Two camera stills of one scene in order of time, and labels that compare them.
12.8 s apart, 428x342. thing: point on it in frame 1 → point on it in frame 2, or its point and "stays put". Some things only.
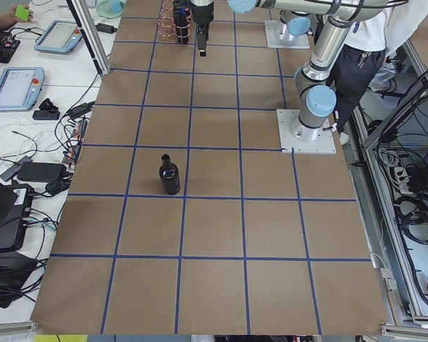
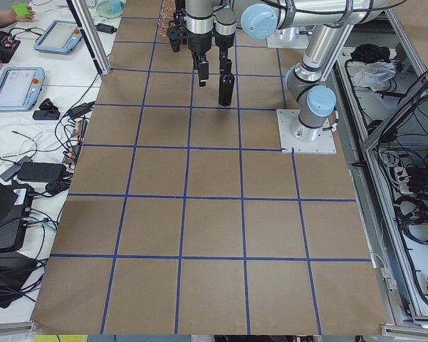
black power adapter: x=42 y=172 stays put
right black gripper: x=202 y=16 → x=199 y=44
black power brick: x=103 y=28 stays put
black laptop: x=8 y=211 stays put
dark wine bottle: x=169 y=174 → x=226 y=86
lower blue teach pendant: x=18 y=89 stays put
